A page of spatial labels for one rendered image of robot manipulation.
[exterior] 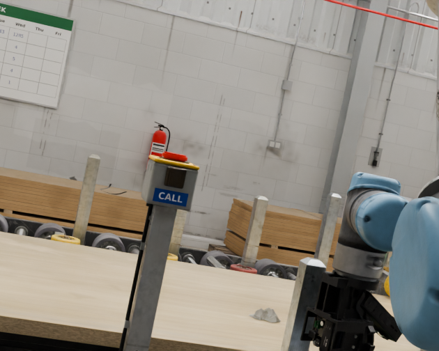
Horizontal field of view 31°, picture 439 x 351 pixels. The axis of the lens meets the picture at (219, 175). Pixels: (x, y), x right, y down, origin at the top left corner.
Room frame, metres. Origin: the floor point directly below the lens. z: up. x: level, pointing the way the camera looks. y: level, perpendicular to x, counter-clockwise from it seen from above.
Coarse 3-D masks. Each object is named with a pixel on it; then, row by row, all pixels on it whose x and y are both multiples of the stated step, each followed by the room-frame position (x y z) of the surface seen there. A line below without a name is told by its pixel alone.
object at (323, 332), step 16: (336, 272) 1.16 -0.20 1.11; (320, 288) 1.16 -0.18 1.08; (336, 288) 1.15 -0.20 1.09; (352, 288) 1.15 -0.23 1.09; (368, 288) 1.14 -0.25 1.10; (320, 304) 1.16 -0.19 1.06; (336, 304) 1.15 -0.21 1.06; (352, 304) 1.15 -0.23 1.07; (320, 320) 1.17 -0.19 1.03; (336, 320) 1.12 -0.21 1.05; (352, 320) 1.14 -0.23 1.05; (368, 320) 1.16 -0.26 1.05; (304, 336) 1.17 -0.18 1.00; (320, 336) 1.15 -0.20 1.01; (336, 336) 1.13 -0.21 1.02; (352, 336) 1.14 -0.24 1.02; (368, 336) 1.16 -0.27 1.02
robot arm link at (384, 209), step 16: (368, 192) 1.11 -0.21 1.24; (384, 192) 1.05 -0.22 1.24; (352, 208) 1.11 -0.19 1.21; (368, 208) 1.02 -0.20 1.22; (384, 208) 1.01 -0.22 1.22; (400, 208) 1.01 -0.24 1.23; (352, 224) 1.11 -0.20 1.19; (368, 224) 1.02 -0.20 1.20; (384, 224) 1.01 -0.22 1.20; (368, 240) 1.02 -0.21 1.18; (384, 240) 1.01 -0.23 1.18
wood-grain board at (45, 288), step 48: (0, 240) 1.95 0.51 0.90; (48, 240) 2.09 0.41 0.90; (0, 288) 1.48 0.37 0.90; (48, 288) 1.56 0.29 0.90; (96, 288) 1.64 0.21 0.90; (192, 288) 1.85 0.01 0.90; (240, 288) 1.98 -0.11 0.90; (288, 288) 2.12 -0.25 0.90; (48, 336) 1.32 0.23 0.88; (96, 336) 1.34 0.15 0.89; (192, 336) 1.42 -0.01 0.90; (240, 336) 1.49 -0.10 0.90
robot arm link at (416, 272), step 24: (432, 0) 0.83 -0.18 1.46; (432, 192) 0.63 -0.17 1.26; (408, 216) 0.62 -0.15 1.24; (432, 216) 0.58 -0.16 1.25; (408, 240) 0.61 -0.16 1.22; (432, 240) 0.56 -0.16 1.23; (408, 264) 0.60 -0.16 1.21; (432, 264) 0.56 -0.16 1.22; (408, 288) 0.60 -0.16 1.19; (432, 288) 0.56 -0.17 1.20; (408, 312) 0.59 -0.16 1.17; (432, 312) 0.56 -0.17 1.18; (408, 336) 0.59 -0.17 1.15; (432, 336) 0.57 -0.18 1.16
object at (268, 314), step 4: (268, 308) 1.70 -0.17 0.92; (256, 312) 1.70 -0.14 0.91; (260, 312) 1.68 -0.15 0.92; (264, 312) 1.69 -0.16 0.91; (268, 312) 1.70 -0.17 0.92; (272, 312) 1.71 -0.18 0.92; (252, 316) 1.68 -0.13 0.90; (256, 316) 1.67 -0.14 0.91; (260, 316) 1.67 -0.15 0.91; (264, 316) 1.69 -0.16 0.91; (268, 316) 1.69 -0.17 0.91; (272, 316) 1.68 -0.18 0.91; (276, 316) 1.68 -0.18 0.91; (268, 320) 1.66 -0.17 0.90; (272, 320) 1.67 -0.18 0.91; (276, 320) 1.67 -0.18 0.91; (280, 320) 1.70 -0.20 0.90
